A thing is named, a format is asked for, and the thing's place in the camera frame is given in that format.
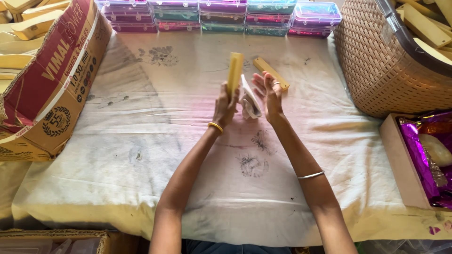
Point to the person's left hand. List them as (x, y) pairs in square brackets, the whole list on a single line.
[(222, 109)]

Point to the person's right hand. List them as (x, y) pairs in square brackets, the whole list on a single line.
[(272, 102)]

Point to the person's right fingers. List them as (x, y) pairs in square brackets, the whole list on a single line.
[(267, 83)]

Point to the person's left fingers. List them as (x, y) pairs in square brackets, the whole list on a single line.
[(231, 97)]

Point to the white rag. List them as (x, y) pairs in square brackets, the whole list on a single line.
[(250, 104)]

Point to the yellow wooden block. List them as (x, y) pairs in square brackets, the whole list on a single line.
[(235, 70)]

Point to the tan wooden block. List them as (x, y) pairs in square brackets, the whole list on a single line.
[(270, 70)]

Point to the yellow bangle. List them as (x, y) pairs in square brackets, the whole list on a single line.
[(215, 126)]

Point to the stack of colourful plastic boxes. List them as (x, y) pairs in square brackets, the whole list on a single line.
[(219, 16)]

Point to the silver bangle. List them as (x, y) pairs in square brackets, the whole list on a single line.
[(310, 175)]

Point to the beige woven plastic basket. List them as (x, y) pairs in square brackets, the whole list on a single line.
[(381, 70)]

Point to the stained white sheet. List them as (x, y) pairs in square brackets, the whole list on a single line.
[(123, 158)]

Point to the person's blue clothing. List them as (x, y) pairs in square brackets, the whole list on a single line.
[(236, 248)]

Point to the brown wooden tray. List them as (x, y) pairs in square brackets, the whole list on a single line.
[(399, 162)]

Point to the purple foil wrap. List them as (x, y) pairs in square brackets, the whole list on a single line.
[(416, 155)]

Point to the basket load of wooden blocks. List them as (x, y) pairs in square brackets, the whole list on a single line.
[(427, 24)]

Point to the red printed cardboard carton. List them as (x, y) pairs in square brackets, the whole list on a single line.
[(53, 81)]

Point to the cream lump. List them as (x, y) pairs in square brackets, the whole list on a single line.
[(438, 150)]

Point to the heap of pale wooden blocks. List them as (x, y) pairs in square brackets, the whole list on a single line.
[(31, 24)]

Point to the clear plastic bags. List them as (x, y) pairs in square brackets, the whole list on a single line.
[(406, 247)]

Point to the plain brown cardboard carton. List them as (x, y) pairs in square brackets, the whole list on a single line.
[(70, 241)]

